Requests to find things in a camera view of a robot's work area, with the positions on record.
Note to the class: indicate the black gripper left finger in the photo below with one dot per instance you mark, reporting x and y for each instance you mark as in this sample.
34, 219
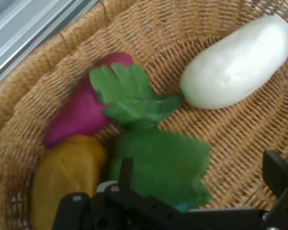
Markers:
126, 172

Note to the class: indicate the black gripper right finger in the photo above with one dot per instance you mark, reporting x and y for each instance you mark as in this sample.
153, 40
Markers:
276, 172

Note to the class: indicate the green leafy toy vegetable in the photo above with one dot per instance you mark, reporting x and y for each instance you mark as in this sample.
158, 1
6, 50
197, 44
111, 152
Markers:
163, 163

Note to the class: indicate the woven wicker basket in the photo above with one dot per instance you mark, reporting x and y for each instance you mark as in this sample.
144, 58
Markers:
230, 143

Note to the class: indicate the yellow toy vegetable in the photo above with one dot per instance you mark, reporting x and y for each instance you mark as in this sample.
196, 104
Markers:
67, 172

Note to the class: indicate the magenta toy vegetable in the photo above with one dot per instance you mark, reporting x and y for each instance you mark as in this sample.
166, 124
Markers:
81, 115

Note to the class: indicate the white toy radish with leaf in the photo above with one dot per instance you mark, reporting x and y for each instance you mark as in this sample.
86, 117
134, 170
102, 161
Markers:
230, 67

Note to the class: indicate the aluminium frame rail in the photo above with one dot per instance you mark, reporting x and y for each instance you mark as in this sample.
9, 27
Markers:
14, 36

